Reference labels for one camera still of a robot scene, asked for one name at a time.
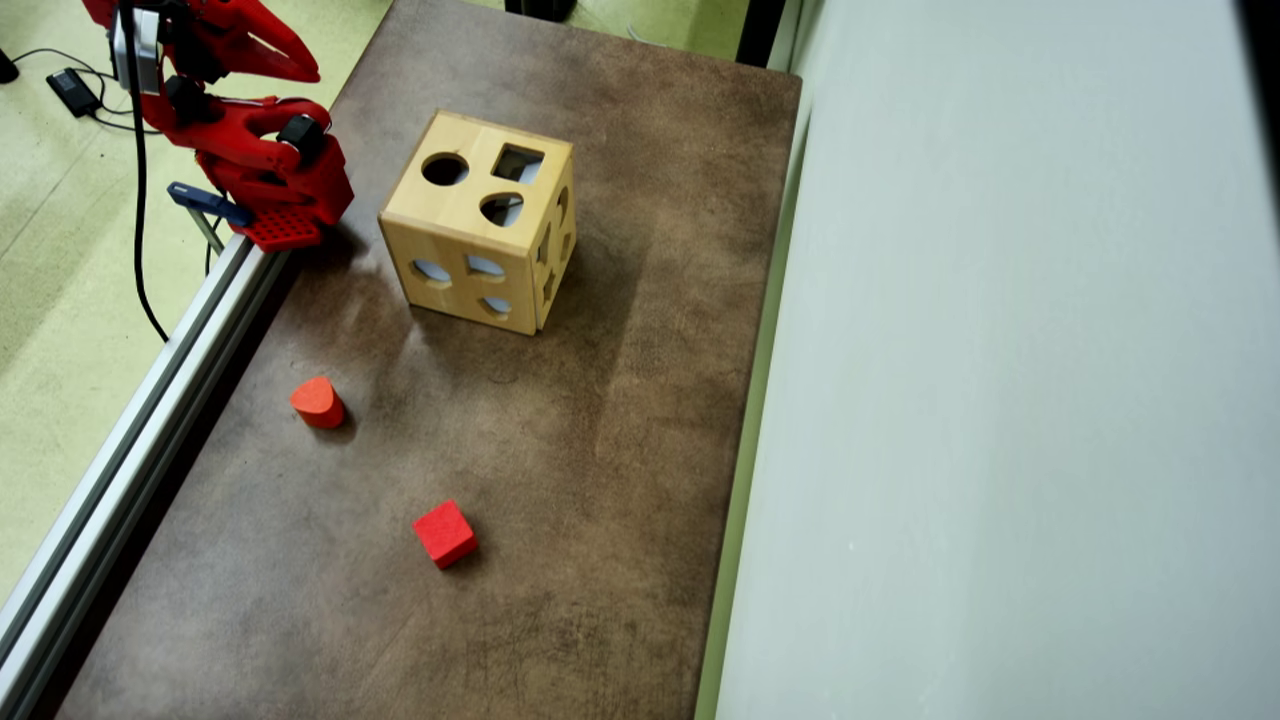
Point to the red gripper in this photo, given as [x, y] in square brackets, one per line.
[262, 42]

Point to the red robot arm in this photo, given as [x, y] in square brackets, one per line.
[300, 185]

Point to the wooden shape sorter box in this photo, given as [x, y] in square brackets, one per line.
[470, 250]

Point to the blue table clamp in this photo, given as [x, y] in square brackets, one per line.
[208, 203]

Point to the black power adapter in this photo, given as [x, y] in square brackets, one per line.
[73, 91]

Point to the small black floor object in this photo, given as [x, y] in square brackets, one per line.
[6, 68]

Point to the black object on floor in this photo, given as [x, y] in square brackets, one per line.
[540, 8]

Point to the orange rounded triangle block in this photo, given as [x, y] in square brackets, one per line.
[318, 402]

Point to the red wooden cube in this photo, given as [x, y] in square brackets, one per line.
[445, 533]

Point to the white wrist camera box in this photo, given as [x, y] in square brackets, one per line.
[137, 50]

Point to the aluminium profile rail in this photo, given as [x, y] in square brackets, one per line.
[130, 440]

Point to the dark vertical post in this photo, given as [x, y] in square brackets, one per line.
[760, 30]

